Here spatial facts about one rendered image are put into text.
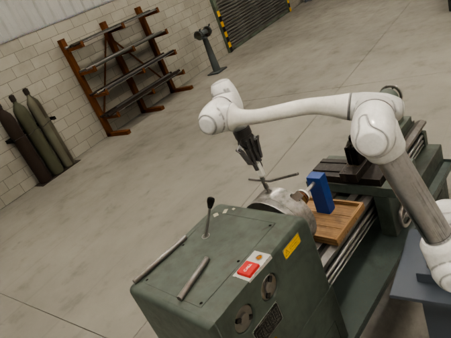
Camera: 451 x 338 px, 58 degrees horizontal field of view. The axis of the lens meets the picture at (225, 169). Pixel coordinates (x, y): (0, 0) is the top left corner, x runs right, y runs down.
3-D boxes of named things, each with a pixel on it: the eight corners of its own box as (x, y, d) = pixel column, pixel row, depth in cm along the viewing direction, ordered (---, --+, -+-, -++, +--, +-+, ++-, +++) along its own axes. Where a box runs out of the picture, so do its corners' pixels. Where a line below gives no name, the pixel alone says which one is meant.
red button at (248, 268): (251, 279, 137) (249, 275, 136) (237, 275, 141) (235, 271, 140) (261, 267, 140) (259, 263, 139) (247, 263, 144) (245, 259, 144)
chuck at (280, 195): (317, 256, 181) (290, 198, 170) (264, 248, 204) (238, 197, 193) (326, 243, 186) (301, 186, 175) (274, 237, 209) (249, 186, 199)
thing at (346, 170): (358, 182, 213) (356, 174, 211) (340, 181, 220) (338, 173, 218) (374, 161, 225) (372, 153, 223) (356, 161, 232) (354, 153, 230)
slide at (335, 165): (381, 186, 210) (379, 180, 208) (310, 180, 241) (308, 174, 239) (394, 167, 221) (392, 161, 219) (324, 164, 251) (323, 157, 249)
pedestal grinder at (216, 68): (218, 74, 1006) (201, 29, 959) (207, 76, 1030) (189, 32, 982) (228, 67, 1037) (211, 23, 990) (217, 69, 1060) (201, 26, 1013)
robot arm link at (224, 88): (227, 114, 174) (217, 127, 163) (211, 80, 168) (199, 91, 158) (249, 106, 168) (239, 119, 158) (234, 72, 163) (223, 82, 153)
